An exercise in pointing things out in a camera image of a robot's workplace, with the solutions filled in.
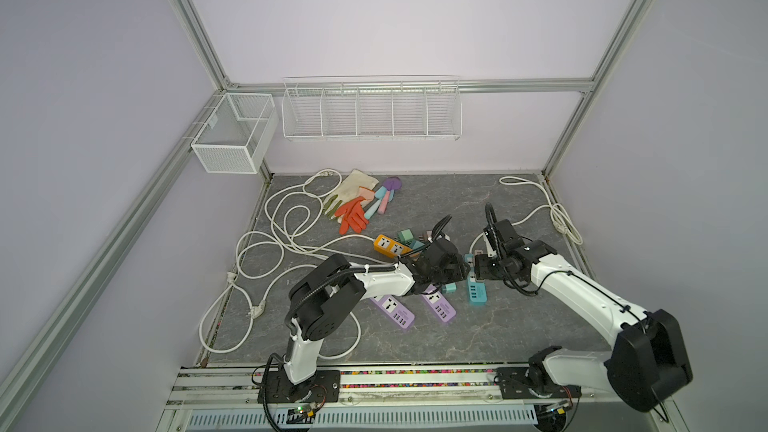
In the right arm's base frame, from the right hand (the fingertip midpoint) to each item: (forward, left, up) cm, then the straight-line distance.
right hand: (486, 270), depth 85 cm
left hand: (-1, +5, -1) cm, 5 cm away
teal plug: (-3, +10, -6) cm, 12 cm away
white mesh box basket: (+42, +80, +17) cm, 92 cm away
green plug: (+15, +23, -5) cm, 28 cm away
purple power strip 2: (-8, +13, -5) cm, 16 cm away
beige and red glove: (+31, +45, -6) cm, 55 cm away
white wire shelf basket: (+46, +34, +24) cm, 62 cm away
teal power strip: (-4, +2, -5) cm, 7 cm away
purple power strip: (-9, +27, -5) cm, 29 cm away
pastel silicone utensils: (+34, +31, -5) cm, 46 cm away
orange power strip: (+11, +28, -5) cm, 31 cm away
